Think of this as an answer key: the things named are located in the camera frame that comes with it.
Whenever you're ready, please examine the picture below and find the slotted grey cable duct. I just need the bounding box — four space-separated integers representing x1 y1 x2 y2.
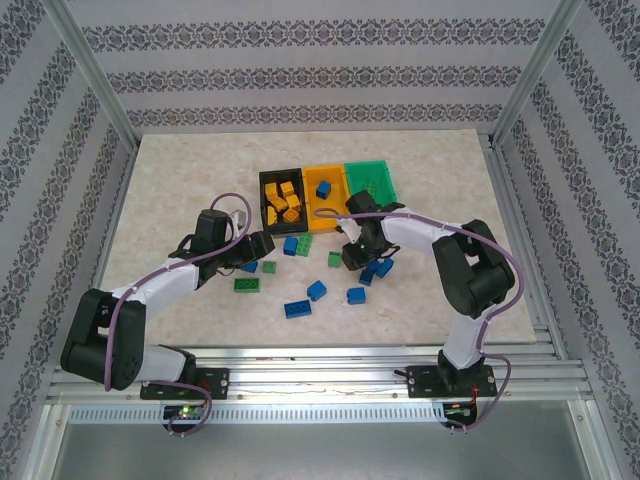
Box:
67 403 446 425

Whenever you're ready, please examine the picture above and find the aluminium frame post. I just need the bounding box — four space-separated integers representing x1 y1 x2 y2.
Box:
42 0 140 150
491 0 585 150

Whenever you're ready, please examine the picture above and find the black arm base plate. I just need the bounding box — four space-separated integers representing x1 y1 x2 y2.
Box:
406 364 499 400
139 367 231 401

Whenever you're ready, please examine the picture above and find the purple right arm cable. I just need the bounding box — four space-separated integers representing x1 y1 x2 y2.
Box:
313 208 524 434

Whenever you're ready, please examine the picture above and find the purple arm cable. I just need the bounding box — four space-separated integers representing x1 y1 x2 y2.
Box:
313 208 524 434
103 192 254 439

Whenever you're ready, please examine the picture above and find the small controller board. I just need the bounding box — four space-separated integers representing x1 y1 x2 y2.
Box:
164 403 207 421
443 401 479 420

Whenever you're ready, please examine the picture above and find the aluminium mounting rail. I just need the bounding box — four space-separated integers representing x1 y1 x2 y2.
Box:
47 344 594 404

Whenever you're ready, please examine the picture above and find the green plastic bin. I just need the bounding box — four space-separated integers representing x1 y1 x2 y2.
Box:
343 159 400 206

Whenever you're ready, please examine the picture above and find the aluminium side rail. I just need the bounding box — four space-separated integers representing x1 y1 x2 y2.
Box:
482 132 569 359
89 144 144 296

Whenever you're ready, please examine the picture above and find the yellow plastic bin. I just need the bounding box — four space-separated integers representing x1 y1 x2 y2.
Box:
302 163 354 235

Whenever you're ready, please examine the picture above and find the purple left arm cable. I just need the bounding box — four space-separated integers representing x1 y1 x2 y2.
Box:
103 192 254 439

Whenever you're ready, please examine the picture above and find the black plastic bin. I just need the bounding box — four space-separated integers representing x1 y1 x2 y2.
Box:
258 167 310 236

